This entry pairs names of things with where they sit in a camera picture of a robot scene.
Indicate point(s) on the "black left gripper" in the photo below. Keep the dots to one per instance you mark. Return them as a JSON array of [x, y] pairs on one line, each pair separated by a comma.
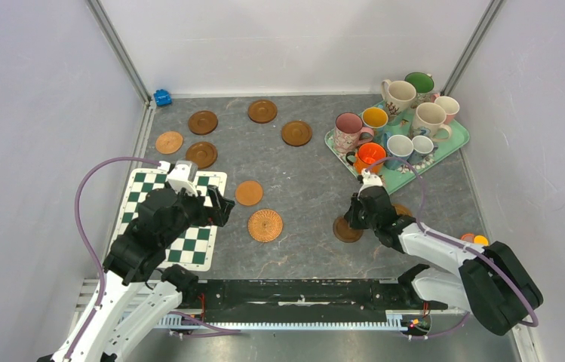
[[216, 214]]

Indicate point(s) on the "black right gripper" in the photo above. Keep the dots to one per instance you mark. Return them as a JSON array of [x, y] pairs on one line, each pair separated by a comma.
[[363, 210]]

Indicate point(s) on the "brown ridged wooden coaster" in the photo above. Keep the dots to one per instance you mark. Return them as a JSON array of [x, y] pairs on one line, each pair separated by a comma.
[[402, 210]]

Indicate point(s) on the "dark walnut wooden coaster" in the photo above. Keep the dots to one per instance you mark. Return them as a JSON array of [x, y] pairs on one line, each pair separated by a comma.
[[344, 232]]

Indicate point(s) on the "light orange wooden coaster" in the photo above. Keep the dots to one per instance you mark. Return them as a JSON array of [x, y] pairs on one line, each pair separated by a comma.
[[249, 193]]

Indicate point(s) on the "brown wooden saucer coaster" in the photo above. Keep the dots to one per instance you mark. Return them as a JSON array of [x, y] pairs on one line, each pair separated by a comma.
[[203, 154], [262, 111], [203, 122], [296, 133]]

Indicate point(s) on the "woven rattan coaster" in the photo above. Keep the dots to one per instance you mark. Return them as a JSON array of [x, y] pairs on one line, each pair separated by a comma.
[[265, 225]]

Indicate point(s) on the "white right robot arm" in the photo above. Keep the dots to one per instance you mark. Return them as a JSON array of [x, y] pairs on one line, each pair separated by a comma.
[[488, 282]]

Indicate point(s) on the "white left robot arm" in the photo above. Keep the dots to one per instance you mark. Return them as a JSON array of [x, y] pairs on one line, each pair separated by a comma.
[[102, 333]]

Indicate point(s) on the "light cork coaster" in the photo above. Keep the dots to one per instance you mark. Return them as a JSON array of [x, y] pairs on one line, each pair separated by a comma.
[[169, 142]]

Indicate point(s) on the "green white chessboard mat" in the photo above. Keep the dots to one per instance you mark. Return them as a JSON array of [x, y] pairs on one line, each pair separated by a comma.
[[193, 249]]

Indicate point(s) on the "mint green floral tray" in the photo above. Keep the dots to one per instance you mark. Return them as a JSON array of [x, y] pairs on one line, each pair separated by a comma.
[[396, 179]]

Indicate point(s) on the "blue patterned mug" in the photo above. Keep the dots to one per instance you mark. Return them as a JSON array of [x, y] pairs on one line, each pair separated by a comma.
[[399, 148]]

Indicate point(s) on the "pink patterned mug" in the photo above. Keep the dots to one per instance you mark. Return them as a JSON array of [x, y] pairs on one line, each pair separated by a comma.
[[350, 133]]

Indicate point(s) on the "small white blue mug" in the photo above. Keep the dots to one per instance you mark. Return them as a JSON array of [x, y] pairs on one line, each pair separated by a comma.
[[423, 147]]

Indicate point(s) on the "yellow inside mug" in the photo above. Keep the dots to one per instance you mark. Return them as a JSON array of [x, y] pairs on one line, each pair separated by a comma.
[[375, 118]]

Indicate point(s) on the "large cream mug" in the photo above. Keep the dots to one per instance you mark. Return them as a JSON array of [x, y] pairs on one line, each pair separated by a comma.
[[428, 121]]

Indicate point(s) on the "orange yellow small container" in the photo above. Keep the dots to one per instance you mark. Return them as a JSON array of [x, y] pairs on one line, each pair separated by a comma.
[[475, 239]]

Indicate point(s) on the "white floral mug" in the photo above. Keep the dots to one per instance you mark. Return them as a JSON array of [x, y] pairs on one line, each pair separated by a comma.
[[397, 96]]

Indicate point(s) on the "blue toy block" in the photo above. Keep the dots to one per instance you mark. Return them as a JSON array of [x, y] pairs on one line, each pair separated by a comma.
[[162, 97]]

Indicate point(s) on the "pink white mug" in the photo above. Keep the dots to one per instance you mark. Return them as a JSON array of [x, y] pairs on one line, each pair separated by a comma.
[[448, 104]]

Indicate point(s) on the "green inside mug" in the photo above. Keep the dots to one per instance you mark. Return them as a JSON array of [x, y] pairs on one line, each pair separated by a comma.
[[423, 83]]

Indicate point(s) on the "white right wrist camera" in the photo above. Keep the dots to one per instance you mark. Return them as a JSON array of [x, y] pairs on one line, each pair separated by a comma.
[[369, 179]]

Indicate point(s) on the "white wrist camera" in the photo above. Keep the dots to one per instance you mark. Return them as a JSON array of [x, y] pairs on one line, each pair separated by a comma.
[[181, 178], [369, 179]]

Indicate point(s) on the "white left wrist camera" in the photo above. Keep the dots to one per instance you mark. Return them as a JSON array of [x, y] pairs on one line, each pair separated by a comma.
[[181, 178]]

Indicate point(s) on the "orange mug black handle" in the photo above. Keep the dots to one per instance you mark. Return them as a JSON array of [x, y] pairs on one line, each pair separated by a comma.
[[366, 155]]

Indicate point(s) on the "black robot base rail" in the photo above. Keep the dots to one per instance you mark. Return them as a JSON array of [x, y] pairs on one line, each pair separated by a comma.
[[302, 301]]

